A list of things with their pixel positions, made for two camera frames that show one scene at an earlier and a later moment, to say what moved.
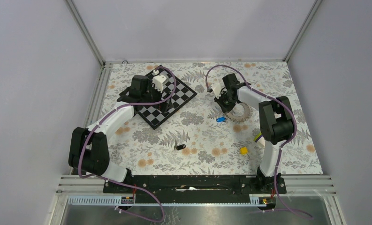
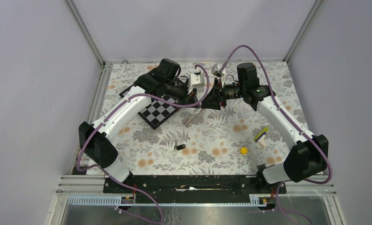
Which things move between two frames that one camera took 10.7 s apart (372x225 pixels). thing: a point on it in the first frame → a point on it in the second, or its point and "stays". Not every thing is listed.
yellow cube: [243, 150] stays
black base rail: [195, 189] stays
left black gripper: [164, 106] → [189, 98]
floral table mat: [196, 138] stays
